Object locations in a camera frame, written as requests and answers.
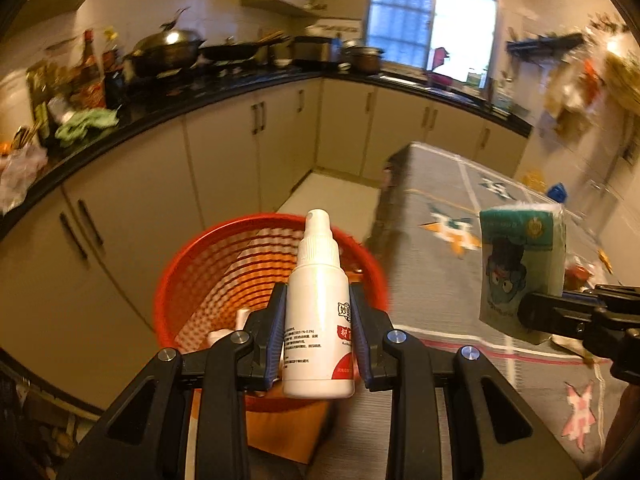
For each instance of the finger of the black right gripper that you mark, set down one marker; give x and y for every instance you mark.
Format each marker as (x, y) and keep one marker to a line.
(605, 320)

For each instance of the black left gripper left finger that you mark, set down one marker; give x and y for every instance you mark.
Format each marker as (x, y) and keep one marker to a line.
(143, 434)

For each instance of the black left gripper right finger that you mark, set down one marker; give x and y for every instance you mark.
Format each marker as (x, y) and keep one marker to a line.
(493, 433)

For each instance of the green tissue pack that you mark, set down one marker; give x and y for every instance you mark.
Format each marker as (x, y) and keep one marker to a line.
(524, 250)

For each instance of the white spray bottle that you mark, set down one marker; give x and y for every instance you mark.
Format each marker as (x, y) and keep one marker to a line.
(317, 341)

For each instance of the beige kitchen cabinets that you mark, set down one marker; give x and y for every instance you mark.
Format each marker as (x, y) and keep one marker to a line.
(82, 256)

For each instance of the blue object behind table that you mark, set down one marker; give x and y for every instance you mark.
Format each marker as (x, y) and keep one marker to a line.
(558, 193)

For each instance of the red plastic mesh basket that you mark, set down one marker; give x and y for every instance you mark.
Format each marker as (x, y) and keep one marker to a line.
(234, 266)

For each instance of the grey patterned tablecloth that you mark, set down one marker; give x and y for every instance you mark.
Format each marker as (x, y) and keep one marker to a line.
(422, 233)

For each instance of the hanging plastic bags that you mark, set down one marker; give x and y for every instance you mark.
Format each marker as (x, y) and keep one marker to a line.
(582, 82)

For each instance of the clear plastic bag on counter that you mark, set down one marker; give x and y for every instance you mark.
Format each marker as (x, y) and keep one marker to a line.
(18, 172)

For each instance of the green cloth on counter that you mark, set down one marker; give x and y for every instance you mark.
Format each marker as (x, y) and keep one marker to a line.
(78, 124)

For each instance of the dark sauce bottle red label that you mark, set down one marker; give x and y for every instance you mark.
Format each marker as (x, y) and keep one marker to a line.
(89, 84)

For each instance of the window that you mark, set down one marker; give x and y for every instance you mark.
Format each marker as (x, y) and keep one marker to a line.
(450, 38)

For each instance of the steel pot by window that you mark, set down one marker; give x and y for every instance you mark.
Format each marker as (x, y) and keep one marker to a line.
(364, 60)

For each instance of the steel wok with lid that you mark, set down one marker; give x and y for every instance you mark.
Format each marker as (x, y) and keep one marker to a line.
(172, 48)

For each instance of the black frying pan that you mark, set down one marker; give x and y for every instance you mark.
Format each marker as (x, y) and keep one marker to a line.
(240, 51)

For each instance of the steel rice cooker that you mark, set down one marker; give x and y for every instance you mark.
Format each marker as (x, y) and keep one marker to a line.
(306, 50)

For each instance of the black wall shelf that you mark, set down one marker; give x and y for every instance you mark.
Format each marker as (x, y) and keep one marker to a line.
(536, 49)

